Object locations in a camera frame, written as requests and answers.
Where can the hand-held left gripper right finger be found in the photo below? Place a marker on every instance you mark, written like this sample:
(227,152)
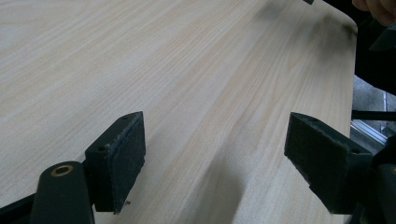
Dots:
(327,161)

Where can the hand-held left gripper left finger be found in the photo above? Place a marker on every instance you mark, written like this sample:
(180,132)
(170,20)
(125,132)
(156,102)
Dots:
(115,161)

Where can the black bar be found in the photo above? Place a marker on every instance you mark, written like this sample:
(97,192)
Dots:
(373,115)

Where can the aluminium frame rail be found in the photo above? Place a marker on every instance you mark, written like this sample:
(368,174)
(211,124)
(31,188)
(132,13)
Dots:
(367,132)

